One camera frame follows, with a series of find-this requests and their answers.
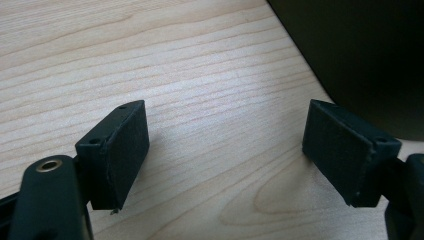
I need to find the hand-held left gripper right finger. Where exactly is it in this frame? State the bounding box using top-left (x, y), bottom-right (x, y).
top-left (301, 98), bottom-right (403, 208)

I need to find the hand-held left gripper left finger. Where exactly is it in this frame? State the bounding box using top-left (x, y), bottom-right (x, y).
top-left (74, 99), bottom-right (151, 211)

